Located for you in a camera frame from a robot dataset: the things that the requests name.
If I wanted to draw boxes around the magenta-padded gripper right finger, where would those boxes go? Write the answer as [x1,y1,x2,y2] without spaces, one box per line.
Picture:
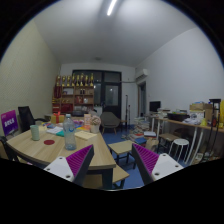
[131,143,185,185]

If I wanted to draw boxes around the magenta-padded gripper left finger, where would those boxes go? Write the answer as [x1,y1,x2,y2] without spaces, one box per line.
[43,144,95,187]

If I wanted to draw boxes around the clear plastic water bottle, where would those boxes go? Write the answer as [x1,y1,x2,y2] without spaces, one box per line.
[62,113,78,151]

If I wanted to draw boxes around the white round stool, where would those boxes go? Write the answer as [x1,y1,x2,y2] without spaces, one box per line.
[168,138,190,164]

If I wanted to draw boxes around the white open booklet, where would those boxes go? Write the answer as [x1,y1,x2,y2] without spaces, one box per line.
[46,125,64,135]

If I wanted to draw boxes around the beige paper pad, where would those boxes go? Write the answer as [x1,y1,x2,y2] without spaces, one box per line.
[73,130,98,141]

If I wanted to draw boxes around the pale green cup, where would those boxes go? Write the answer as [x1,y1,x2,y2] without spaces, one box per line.
[29,124,41,142]

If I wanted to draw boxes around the stack of books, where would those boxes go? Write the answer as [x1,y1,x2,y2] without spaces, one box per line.
[128,116,153,143]

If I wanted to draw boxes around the low wooden bench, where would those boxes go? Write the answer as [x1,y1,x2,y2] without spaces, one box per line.
[107,139,138,166]

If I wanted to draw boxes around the long cluttered wooden desk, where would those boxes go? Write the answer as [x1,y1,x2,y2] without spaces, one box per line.
[151,114,224,164]

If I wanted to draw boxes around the yellow gift box red ribbon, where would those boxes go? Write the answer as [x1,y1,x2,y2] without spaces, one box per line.
[50,111,66,125]

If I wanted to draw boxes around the small orange carton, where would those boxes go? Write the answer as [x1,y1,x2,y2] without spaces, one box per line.
[83,113,92,127]

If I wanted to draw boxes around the pink flowers in white pot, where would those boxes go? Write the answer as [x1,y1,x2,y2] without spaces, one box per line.
[89,115,102,134]

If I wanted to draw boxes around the black computer monitor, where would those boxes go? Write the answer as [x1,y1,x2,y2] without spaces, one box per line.
[149,100,162,113]

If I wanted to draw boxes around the black office chair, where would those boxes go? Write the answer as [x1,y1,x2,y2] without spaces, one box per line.
[17,105,48,133]

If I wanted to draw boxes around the black tripod stand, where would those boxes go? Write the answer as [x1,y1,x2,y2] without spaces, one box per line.
[123,94,132,129]

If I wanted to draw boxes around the purple sign board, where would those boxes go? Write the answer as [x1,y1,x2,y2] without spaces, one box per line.
[0,109,20,137]

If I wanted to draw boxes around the wooden shelf unit with trophies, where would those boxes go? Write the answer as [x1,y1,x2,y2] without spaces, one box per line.
[51,73,96,115]

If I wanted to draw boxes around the dark glass door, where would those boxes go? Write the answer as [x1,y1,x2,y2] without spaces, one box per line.
[72,69,123,119]

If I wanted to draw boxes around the white air conditioner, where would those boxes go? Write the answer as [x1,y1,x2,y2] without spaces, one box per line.
[134,68,150,82]

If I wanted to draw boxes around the ceiling tube light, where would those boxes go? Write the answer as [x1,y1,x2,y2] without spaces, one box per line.
[106,0,118,17]

